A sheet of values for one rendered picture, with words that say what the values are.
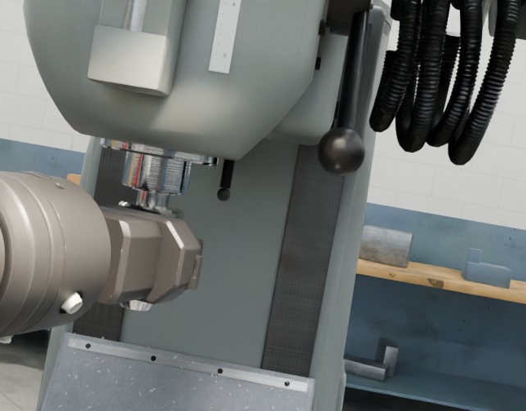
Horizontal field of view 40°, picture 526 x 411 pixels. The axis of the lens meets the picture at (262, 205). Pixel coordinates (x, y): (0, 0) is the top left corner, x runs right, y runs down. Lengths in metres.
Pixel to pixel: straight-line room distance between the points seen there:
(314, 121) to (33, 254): 0.32
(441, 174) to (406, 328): 1.01
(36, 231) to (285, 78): 0.18
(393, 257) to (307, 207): 3.35
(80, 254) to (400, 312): 4.47
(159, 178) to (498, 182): 4.42
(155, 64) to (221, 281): 0.54
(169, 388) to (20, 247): 0.58
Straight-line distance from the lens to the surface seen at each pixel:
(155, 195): 0.52
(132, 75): 0.41
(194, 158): 0.50
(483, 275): 4.23
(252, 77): 0.45
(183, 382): 0.92
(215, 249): 0.90
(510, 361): 5.02
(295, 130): 0.63
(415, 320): 4.85
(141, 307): 0.53
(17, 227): 0.37
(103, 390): 0.93
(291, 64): 0.46
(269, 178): 0.89
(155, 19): 0.41
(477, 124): 0.74
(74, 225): 0.40
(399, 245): 4.22
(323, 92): 0.63
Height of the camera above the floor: 1.31
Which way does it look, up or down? 3 degrees down
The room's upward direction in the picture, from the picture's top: 10 degrees clockwise
